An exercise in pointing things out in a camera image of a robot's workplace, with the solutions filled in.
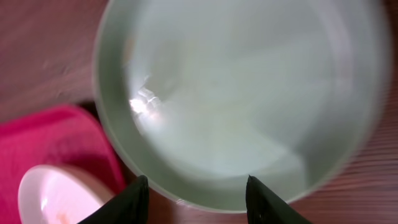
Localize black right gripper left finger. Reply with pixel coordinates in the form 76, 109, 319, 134
78, 175, 149, 224

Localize white plate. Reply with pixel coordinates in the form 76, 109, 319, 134
18, 165, 114, 224

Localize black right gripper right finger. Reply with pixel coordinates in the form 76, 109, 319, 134
246, 175, 311, 224

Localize light blue plate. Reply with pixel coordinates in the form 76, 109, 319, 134
94, 0, 392, 213

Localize red serving tray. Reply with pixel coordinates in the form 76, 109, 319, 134
1, 105, 126, 224

